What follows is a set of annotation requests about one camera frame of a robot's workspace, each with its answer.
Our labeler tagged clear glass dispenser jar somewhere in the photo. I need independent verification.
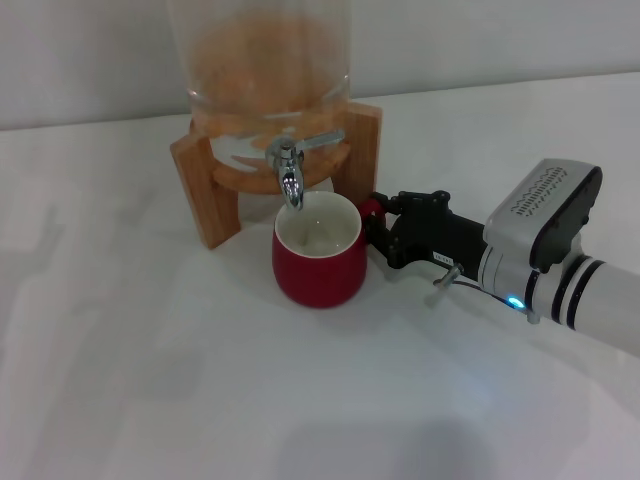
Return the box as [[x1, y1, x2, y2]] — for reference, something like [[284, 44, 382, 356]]
[[167, 0, 354, 194]]

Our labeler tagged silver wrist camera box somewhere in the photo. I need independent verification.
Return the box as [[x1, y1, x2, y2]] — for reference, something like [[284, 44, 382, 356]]
[[483, 158, 604, 274]]

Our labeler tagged wooden dispenser stand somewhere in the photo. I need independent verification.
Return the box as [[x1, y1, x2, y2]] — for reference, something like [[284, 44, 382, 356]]
[[169, 102, 385, 250]]

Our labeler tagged thin black cable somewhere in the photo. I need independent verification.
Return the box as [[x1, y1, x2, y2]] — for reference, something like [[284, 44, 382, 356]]
[[457, 281, 512, 305]]

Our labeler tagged chrome faucet with lever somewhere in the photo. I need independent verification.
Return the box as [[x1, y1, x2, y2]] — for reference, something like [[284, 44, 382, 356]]
[[264, 128, 347, 213]]

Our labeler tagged red cup white inside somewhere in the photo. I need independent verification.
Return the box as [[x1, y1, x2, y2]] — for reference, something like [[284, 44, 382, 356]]
[[271, 190, 389, 309]]

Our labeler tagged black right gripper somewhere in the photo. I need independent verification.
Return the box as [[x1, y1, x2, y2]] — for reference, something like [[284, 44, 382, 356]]
[[366, 189, 492, 282]]

